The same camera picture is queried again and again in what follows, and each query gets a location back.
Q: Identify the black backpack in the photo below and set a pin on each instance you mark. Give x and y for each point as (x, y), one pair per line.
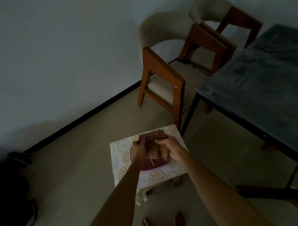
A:
(16, 186)

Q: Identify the person's right forearm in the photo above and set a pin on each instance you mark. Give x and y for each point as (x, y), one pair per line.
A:
(221, 193)

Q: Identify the brown checkered cleaning cloth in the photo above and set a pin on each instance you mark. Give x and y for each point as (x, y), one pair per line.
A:
(152, 142)

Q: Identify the black dining table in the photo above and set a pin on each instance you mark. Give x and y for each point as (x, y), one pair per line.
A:
(256, 81)

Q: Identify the person's left hand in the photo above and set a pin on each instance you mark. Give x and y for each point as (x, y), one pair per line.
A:
(138, 151)

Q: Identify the person's left forearm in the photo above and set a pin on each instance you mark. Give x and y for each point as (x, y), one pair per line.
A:
(121, 195)

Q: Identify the circle-pattern placemat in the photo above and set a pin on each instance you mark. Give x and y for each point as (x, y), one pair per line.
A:
(121, 151)

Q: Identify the person's right hand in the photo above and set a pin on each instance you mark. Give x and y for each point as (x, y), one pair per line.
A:
(174, 147)

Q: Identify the purple plastic basket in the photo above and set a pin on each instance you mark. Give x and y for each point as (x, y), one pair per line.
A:
(160, 165)

